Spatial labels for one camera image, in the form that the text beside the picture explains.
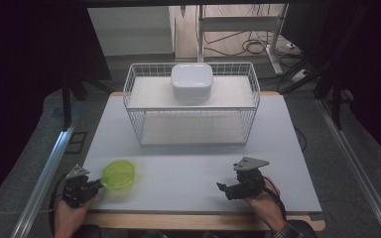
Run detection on black floor frame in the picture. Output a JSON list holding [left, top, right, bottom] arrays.
[[64, 131, 88, 156]]

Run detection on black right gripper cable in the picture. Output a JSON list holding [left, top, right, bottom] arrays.
[[262, 176, 288, 222]]

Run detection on black floor cables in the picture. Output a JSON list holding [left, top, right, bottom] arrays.
[[202, 30, 280, 58]]

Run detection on person's left hand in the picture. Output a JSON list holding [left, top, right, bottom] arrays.
[[53, 194, 97, 238]]

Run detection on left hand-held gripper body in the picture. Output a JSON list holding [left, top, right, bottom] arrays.
[[62, 164, 97, 209]]

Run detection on white wire shelf rack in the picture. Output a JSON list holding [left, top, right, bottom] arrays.
[[122, 61, 262, 148]]

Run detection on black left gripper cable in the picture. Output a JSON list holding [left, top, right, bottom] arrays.
[[48, 173, 69, 237]]

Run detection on white square bowl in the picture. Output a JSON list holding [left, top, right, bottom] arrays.
[[170, 62, 214, 104]]

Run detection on green translucent bowl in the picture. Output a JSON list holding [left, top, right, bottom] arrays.
[[99, 159, 138, 191]]

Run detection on thin black cable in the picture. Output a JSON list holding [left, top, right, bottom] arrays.
[[293, 126, 309, 154]]

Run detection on white panel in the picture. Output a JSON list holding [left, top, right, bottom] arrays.
[[86, 6, 175, 58]]

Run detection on dark curtain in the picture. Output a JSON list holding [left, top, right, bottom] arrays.
[[0, 0, 113, 214], [280, 0, 381, 169]]

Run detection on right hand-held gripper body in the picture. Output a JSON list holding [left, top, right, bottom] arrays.
[[225, 156, 271, 201]]

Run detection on white desk frame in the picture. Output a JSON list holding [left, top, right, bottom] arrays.
[[195, 3, 290, 75]]

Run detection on aluminium rail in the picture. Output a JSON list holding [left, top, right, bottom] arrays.
[[315, 98, 381, 238], [10, 120, 77, 238]]

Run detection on white power strip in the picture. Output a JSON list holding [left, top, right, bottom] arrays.
[[290, 68, 310, 83]]

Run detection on person's right hand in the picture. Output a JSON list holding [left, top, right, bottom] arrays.
[[243, 183, 289, 234]]

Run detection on black metal stand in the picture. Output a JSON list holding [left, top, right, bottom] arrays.
[[61, 74, 115, 131], [280, 59, 346, 131]]

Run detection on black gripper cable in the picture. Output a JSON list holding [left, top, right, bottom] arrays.
[[262, 176, 288, 222], [48, 173, 69, 237]]

